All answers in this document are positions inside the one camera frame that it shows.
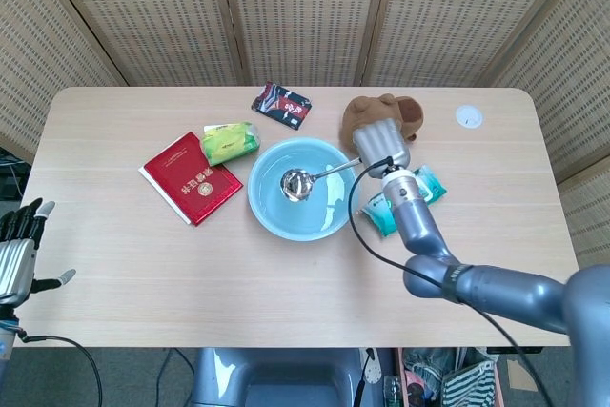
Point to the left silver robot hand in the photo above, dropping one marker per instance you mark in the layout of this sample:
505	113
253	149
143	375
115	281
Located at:
16	254

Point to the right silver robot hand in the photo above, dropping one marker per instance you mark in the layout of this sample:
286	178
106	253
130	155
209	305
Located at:
381	145

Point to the stainless steel ladle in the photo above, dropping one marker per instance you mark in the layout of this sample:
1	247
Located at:
296	184

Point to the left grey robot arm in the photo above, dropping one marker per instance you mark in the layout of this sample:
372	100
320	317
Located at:
6	345

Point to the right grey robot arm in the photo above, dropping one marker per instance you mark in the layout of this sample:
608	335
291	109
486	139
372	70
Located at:
476	278

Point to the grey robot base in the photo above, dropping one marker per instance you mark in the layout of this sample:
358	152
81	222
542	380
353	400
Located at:
281	378

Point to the light blue bowl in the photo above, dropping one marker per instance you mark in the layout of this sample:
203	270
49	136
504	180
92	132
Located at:
310	216

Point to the brown plush toy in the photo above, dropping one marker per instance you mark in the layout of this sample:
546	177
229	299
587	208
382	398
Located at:
367	109

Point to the teal wet wipes pack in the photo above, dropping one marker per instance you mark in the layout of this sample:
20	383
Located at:
431	190

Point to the dark red-black snack packet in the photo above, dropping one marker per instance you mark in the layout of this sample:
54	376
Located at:
281	107

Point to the woven folding screen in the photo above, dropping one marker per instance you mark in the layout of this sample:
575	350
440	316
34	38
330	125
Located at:
305	16

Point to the green tissue pack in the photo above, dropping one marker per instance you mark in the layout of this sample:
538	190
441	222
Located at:
229	142

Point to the red certificate booklet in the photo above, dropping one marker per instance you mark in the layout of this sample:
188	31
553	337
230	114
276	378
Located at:
193	183

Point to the pink storage crate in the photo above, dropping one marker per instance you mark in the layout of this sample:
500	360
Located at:
405	373

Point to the striped fabric bag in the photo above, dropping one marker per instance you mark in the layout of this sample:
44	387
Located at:
469	385

